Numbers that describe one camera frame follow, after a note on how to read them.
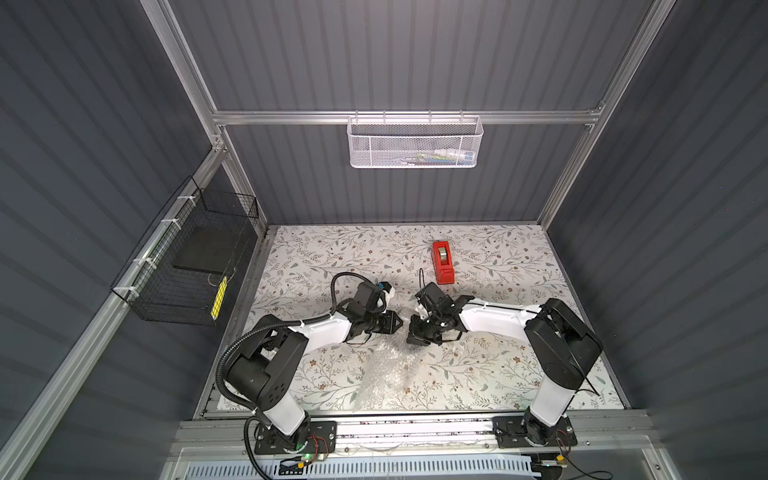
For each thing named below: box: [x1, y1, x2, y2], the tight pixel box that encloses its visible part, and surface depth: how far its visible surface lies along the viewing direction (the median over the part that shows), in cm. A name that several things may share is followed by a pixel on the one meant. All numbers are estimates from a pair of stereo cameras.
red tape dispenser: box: [432, 241, 455, 285], surface depth 104 cm
